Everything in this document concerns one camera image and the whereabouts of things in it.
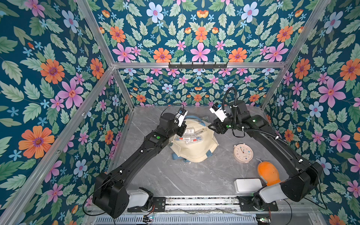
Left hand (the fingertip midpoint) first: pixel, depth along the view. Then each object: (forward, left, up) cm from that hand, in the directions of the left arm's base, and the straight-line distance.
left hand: (185, 120), depth 78 cm
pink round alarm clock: (-12, -36, -24) cm, 45 cm away
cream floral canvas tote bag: (-2, -8, -24) cm, 25 cm away
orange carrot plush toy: (-27, -43, -16) cm, 53 cm away
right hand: (-3, -17, +2) cm, 17 cm away
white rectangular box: (-32, -29, -22) cm, 49 cm away
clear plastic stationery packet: (+3, -3, -21) cm, 21 cm away
